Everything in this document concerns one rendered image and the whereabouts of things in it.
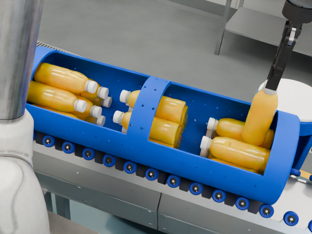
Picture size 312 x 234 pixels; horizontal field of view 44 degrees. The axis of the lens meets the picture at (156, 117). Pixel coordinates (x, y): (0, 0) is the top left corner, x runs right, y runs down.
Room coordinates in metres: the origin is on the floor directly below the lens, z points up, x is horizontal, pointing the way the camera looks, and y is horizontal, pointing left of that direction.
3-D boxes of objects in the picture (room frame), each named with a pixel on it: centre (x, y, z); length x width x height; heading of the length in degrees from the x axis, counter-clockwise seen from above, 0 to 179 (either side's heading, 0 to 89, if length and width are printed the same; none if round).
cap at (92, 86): (1.01, 0.22, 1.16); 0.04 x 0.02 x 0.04; 166
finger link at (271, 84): (0.86, -0.29, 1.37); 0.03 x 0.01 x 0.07; 76
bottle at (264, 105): (0.88, -0.30, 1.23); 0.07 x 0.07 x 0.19
